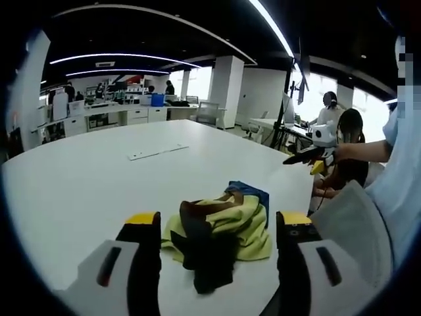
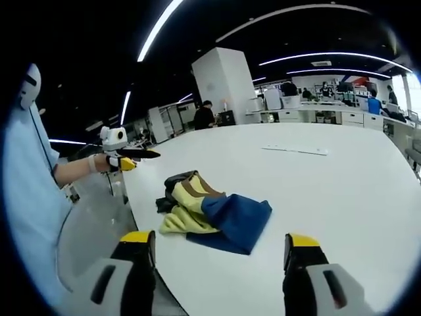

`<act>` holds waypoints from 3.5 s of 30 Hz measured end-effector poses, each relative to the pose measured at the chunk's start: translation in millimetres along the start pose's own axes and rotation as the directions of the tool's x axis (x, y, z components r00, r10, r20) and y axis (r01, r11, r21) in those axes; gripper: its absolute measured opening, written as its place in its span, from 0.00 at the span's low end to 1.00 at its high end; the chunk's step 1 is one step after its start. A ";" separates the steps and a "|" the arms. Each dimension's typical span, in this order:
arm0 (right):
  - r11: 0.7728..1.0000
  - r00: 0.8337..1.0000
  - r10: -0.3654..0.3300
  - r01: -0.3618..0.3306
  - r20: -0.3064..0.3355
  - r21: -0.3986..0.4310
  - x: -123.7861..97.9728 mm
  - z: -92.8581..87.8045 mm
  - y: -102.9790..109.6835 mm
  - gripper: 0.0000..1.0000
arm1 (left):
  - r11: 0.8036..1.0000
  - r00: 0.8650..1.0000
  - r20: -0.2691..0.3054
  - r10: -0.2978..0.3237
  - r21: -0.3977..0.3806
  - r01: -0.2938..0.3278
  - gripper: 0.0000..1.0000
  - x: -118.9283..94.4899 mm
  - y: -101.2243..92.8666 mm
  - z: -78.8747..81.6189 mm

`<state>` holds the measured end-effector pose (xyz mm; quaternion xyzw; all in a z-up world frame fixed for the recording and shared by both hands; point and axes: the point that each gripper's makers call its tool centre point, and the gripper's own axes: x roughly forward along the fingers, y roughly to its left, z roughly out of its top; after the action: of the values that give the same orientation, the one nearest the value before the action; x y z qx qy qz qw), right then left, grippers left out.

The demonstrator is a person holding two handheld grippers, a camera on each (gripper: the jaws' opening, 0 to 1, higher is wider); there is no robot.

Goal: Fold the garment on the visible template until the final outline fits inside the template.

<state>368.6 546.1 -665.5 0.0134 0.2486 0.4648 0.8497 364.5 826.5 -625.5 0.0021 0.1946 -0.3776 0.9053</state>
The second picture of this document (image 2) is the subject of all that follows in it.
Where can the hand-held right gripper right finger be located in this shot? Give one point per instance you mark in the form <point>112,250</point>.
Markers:
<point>315,276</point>

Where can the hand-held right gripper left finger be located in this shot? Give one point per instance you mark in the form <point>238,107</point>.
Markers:
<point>112,279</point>

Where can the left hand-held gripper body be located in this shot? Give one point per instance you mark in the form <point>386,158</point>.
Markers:
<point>113,138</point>

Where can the yellow blue brown garment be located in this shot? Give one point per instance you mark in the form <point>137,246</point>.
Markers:
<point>217,210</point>

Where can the white template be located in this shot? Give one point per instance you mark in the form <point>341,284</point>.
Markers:
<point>296,149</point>

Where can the person's left hand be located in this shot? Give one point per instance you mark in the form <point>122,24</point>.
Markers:
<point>100,163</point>

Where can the short ceiling light strip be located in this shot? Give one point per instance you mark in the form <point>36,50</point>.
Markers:
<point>125,107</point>

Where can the white glass-door cabinet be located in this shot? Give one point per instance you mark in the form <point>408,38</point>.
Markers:
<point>161,123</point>

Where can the black box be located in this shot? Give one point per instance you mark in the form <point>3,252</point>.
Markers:
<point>227,118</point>

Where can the person in light blue shirt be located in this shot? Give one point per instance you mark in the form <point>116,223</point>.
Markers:
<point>29,197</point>

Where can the white square pillar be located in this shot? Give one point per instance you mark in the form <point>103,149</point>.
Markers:
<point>223,82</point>

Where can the long ceiling light strip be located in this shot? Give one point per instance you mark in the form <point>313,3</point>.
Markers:
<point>158,31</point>
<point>338,71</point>
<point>332,55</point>
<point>289,14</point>

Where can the white storage bin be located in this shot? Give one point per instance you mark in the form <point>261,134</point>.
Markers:
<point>291,102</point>
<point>273,98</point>

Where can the white drawer cabinet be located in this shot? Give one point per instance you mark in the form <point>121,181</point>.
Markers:
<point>373,121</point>
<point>352,119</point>
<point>288,116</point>

